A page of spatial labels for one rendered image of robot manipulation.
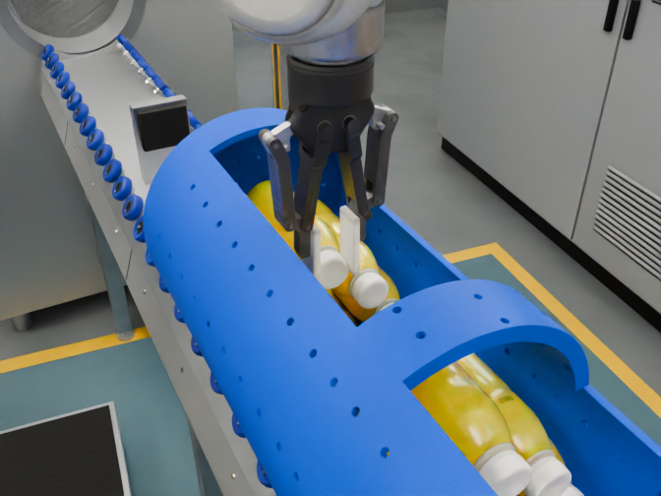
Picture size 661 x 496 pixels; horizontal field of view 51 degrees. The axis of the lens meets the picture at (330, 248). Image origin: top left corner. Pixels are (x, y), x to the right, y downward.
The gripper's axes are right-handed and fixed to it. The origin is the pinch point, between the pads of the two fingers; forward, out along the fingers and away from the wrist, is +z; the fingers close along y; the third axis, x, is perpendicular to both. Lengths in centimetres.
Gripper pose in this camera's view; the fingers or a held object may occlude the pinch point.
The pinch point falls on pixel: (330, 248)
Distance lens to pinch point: 70.0
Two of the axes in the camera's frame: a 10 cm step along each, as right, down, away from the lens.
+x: 4.6, 5.0, -7.3
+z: 0.0, 8.2, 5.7
